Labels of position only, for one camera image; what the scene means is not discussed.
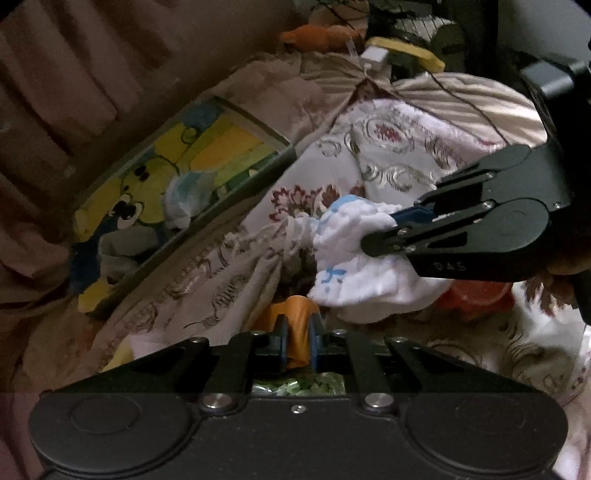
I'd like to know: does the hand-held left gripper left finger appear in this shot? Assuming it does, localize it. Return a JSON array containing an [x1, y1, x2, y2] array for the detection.
[[41, 318, 290, 412]]

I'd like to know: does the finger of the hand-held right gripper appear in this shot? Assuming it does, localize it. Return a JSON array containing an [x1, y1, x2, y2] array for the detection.
[[392, 145, 533, 227], [360, 198, 552, 259]]

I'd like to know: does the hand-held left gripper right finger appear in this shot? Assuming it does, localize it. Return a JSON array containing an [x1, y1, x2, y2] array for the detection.
[[309, 315, 552, 412]]

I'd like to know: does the white cloth with blue print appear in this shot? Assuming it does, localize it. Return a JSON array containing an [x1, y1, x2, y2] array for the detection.
[[307, 195, 452, 324]]

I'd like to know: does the cartoon bear printed storage box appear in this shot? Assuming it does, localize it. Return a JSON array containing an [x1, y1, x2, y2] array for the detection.
[[70, 96, 297, 315]]

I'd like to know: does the green patterned cloth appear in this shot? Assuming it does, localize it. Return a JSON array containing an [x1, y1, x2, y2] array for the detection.
[[252, 372, 346, 398]]

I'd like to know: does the red orange cloth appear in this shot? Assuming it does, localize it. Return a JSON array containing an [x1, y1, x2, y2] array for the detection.
[[436, 278, 516, 322]]

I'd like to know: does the floral patterned blanket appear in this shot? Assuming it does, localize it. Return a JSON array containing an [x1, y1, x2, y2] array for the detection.
[[92, 98, 591, 416]]

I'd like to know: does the yellow flat object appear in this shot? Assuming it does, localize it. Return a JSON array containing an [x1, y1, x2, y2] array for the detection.
[[367, 37, 446, 73]]

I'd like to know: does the white charger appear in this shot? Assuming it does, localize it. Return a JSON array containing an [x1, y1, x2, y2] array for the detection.
[[359, 48, 387, 71]]

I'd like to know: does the light blue cloth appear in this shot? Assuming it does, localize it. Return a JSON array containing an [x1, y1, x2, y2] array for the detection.
[[164, 172, 223, 232]]

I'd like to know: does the grey sock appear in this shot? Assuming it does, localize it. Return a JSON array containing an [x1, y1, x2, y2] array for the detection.
[[98, 227, 163, 283]]

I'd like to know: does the orange plush toy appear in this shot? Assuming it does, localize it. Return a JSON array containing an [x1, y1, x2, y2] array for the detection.
[[281, 23, 366, 52]]

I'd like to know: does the pink curtain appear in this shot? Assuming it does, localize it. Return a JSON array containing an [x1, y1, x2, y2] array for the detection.
[[0, 0, 324, 308]]

